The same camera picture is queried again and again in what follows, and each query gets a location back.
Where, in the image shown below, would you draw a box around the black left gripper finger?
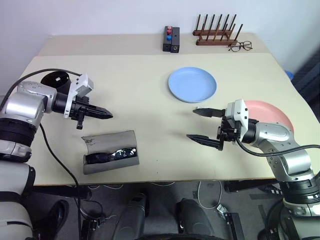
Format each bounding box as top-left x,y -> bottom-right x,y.
87,106 -> 112,115
86,112 -> 114,120

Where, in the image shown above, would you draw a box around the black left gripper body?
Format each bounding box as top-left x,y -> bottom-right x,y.
71,96 -> 92,130

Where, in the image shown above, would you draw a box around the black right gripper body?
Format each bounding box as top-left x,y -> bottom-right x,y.
216,115 -> 242,144

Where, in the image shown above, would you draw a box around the metal caster bracket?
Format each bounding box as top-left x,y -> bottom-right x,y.
216,204 -> 245,240

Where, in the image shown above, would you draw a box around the brown wooden peg rack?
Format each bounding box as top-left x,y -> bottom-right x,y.
192,13 -> 244,47

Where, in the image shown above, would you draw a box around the light blue plate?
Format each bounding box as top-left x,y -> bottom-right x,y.
167,66 -> 218,104

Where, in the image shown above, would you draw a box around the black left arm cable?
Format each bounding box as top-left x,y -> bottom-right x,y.
0,68 -> 85,240

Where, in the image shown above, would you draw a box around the plain black box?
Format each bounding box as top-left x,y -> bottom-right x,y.
169,26 -> 181,54

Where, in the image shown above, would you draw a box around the black table crossbar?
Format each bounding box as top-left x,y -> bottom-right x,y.
223,179 -> 285,194

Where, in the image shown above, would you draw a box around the grey felt glasses case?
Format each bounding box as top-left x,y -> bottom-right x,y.
81,129 -> 140,176

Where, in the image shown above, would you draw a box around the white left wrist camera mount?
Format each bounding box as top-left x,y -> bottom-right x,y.
63,73 -> 95,119

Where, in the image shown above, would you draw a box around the pink plate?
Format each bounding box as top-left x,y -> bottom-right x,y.
243,99 -> 296,133

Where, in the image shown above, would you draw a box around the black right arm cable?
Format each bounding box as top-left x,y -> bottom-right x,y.
234,138 -> 320,158

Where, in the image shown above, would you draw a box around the white floor cable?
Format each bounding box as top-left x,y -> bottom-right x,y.
197,180 -> 224,210

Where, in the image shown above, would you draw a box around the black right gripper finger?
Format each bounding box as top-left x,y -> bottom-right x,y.
185,134 -> 224,152
192,107 -> 227,119

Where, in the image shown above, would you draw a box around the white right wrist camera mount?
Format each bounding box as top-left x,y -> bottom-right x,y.
224,99 -> 250,141

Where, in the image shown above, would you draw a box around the black sunglasses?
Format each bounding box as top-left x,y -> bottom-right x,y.
85,147 -> 138,165

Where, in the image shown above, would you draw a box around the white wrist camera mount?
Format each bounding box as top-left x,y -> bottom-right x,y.
63,73 -> 95,119
224,99 -> 250,141

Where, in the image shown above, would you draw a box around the black thin-framed eyeglasses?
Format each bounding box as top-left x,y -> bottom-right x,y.
227,41 -> 254,53

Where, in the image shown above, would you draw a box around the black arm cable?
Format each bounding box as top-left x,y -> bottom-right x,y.
234,138 -> 320,158
0,68 -> 85,240

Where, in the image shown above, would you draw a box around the dark rounded shape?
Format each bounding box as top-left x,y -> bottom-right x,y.
114,192 -> 151,240
176,198 -> 216,237

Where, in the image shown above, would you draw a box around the black plastic cup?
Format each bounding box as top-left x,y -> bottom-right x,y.
40,70 -> 73,94

